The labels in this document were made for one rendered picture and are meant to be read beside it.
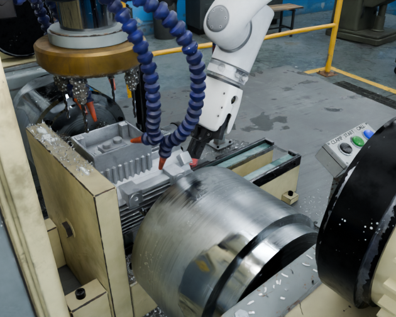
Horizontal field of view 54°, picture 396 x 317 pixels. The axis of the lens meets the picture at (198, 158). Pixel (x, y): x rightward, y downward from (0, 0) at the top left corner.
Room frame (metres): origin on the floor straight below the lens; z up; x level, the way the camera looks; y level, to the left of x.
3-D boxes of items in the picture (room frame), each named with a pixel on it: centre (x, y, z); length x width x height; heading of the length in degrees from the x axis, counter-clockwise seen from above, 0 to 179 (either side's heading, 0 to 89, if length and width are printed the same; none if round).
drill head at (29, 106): (0.93, 0.36, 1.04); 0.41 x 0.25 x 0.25; 40
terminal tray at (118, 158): (0.66, 0.17, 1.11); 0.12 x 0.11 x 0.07; 129
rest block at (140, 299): (0.54, 0.13, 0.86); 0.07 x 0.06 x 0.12; 40
